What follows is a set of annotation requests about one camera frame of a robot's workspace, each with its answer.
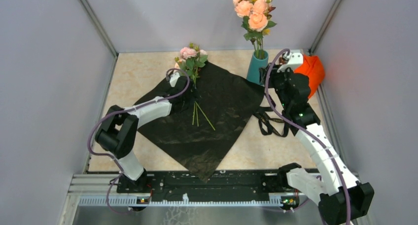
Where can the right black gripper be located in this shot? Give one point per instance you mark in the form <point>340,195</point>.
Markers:
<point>273,73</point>

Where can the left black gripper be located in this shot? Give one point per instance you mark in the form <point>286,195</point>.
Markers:
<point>186,105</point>

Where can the black wrapping paper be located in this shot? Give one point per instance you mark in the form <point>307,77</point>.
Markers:
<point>228,100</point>

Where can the pink flower bunch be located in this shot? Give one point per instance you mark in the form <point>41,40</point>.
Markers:
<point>192,59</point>

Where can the peach double rose stem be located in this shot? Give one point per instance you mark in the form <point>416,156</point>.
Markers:
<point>266,32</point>

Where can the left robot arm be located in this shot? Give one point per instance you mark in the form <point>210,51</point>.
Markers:
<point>117,132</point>

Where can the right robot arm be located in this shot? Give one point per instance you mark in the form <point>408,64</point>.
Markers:
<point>338,193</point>

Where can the teal ceramic vase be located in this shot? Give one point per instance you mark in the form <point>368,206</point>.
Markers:
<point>259,60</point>

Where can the peach rose stem in vase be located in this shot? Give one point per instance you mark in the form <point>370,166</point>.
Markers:
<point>243,8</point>

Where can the orange cloth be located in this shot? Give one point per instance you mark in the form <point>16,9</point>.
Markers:
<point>313,68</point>

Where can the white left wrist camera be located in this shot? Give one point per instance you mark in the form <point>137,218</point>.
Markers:
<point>173,78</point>

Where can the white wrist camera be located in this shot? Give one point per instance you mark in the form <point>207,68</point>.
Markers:
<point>173,78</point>
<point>293,60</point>

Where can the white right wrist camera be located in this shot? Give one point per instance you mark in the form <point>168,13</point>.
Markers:
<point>293,60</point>

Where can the left aluminium frame post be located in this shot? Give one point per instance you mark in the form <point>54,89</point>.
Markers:
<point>99,27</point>

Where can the aluminium frame post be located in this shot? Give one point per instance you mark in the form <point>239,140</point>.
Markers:
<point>99,27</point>
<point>324,27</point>

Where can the grey cable duct rail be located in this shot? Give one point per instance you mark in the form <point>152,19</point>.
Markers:
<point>137,201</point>

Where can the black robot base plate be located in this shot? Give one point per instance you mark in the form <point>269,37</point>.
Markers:
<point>222,187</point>

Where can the right aluminium frame post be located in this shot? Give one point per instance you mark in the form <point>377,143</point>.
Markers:
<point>324,27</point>

